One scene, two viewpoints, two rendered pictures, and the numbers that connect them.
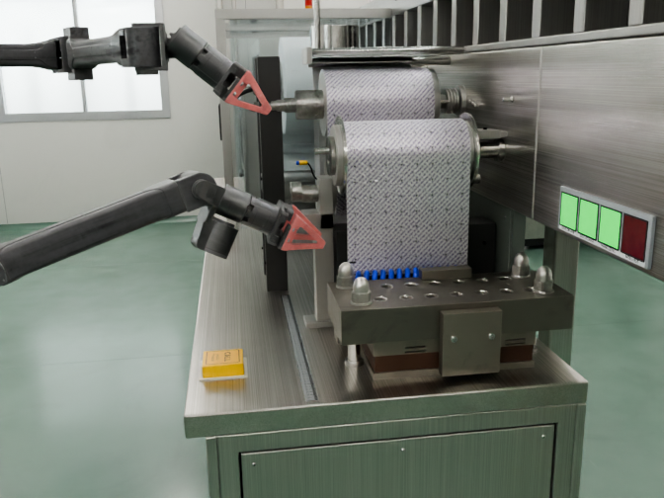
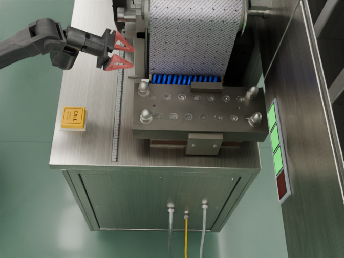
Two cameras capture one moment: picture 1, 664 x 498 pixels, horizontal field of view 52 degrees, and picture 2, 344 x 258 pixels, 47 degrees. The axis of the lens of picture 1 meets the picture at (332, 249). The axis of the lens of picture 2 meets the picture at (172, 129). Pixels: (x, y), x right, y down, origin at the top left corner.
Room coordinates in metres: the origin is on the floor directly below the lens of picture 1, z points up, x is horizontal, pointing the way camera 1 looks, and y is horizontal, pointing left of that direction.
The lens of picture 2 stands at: (0.51, -0.14, 2.04)
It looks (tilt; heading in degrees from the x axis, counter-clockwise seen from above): 61 degrees down; 2
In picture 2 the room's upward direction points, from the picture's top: 7 degrees clockwise
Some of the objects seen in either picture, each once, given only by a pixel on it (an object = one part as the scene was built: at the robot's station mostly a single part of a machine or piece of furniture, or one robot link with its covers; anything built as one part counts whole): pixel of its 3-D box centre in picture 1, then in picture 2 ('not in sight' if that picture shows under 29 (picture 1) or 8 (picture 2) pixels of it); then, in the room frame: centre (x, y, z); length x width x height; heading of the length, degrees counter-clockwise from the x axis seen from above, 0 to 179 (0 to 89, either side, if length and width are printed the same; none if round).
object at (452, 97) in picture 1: (446, 101); not in sight; (1.59, -0.27, 1.33); 0.07 x 0.07 x 0.07; 8
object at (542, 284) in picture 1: (543, 278); (256, 117); (1.13, -0.36, 1.05); 0.04 x 0.04 x 0.04
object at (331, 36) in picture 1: (334, 37); not in sight; (2.03, -0.02, 1.50); 0.14 x 0.14 x 0.06
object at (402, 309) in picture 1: (445, 304); (198, 112); (1.15, -0.20, 1.00); 0.40 x 0.16 x 0.06; 98
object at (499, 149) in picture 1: (484, 150); (254, 10); (1.35, -0.30, 1.25); 0.07 x 0.04 x 0.04; 98
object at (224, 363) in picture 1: (222, 363); (73, 117); (1.11, 0.19, 0.91); 0.07 x 0.07 x 0.02; 8
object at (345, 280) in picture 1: (345, 274); (143, 87); (1.18, -0.02, 1.05); 0.04 x 0.04 x 0.04
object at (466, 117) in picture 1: (465, 150); (240, 9); (1.34, -0.26, 1.25); 0.15 x 0.01 x 0.15; 8
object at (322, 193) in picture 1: (316, 252); (135, 43); (1.34, 0.03, 1.05); 0.06 x 0.05 x 0.31; 98
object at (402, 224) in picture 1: (408, 228); (189, 57); (1.26, -0.15, 1.11); 0.23 x 0.01 x 0.18; 98
